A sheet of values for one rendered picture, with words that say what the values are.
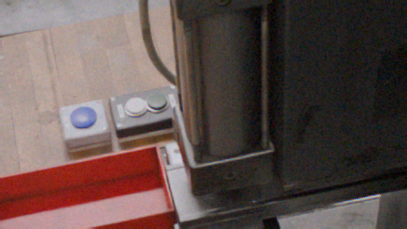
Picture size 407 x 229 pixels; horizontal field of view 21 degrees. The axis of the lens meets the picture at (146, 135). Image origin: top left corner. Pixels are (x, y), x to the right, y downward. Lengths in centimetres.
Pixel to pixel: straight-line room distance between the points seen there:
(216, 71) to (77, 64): 74
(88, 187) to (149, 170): 9
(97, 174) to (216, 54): 59
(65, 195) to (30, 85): 23
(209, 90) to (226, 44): 6
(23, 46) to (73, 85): 13
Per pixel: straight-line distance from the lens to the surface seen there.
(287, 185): 111
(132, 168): 154
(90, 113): 160
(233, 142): 107
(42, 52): 175
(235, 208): 116
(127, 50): 173
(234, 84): 101
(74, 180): 154
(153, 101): 160
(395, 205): 134
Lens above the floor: 212
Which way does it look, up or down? 49 degrees down
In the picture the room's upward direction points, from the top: 7 degrees counter-clockwise
